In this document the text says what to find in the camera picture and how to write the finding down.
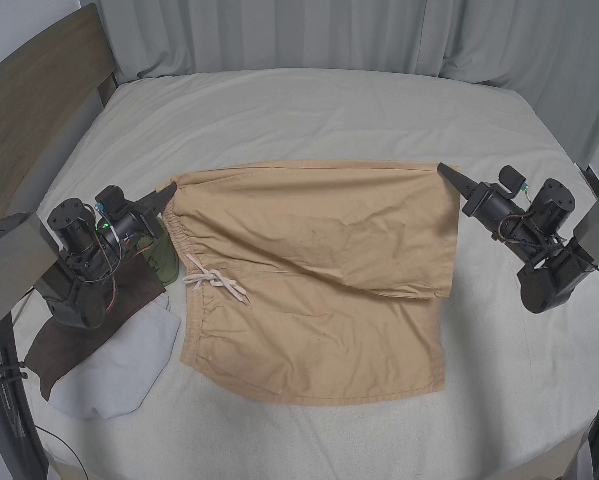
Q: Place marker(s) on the dark brown garment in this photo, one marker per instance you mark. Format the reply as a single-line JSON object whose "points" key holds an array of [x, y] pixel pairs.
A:
{"points": [[129, 288]]}

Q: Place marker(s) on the bed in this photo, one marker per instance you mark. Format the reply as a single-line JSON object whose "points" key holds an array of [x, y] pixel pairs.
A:
{"points": [[299, 118]]}

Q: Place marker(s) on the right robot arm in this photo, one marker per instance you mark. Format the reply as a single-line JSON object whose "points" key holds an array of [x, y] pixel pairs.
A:
{"points": [[549, 263]]}

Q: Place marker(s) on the green garment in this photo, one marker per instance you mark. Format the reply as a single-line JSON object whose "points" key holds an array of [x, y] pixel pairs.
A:
{"points": [[163, 263]]}

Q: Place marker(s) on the pale grey-green curtain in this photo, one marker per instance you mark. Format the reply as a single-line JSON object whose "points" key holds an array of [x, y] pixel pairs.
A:
{"points": [[279, 18], [539, 28]]}

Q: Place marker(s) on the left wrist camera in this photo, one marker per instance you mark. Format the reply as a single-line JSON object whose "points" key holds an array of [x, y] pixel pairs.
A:
{"points": [[110, 202]]}

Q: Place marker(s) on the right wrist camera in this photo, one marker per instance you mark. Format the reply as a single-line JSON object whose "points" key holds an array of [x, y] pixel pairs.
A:
{"points": [[510, 178]]}

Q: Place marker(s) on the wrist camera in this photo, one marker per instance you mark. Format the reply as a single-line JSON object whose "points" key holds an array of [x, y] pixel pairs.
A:
{"points": [[110, 202], [510, 178]]}

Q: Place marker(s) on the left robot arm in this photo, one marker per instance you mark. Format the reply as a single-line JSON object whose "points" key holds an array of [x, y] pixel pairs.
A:
{"points": [[74, 268]]}

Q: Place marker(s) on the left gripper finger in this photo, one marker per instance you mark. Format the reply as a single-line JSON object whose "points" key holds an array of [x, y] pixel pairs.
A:
{"points": [[157, 200]]}

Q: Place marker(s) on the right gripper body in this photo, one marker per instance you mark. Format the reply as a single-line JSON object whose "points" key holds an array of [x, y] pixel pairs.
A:
{"points": [[489, 205]]}

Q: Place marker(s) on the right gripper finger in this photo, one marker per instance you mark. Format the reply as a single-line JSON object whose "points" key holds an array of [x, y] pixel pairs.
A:
{"points": [[459, 182]]}

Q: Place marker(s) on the pale grey garment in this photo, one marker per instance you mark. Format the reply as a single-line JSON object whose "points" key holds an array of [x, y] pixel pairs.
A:
{"points": [[124, 363]]}

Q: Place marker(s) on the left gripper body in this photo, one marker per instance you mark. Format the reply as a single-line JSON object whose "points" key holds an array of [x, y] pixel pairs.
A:
{"points": [[134, 225]]}

